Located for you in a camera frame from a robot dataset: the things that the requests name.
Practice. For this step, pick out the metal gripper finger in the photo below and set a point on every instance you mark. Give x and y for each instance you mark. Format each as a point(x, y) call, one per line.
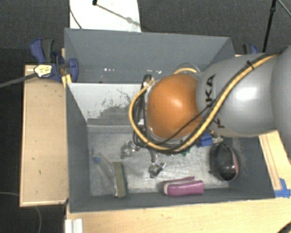
point(129, 149)
point(156, 169)

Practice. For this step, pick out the olive green sponge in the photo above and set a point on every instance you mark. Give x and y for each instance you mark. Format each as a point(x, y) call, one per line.
point(120, 181)

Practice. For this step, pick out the clear plastic bottle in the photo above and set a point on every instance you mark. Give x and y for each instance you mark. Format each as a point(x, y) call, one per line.
point(102, 173)

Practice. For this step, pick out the black and pink oval object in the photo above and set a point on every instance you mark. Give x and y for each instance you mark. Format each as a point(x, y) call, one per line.
point(224, 162)

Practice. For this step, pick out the pale wood board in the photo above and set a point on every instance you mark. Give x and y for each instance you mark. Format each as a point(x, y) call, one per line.
point(44, 139)

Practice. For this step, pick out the grey metal bin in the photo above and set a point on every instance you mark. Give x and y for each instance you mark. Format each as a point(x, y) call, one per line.
point(106, 50)

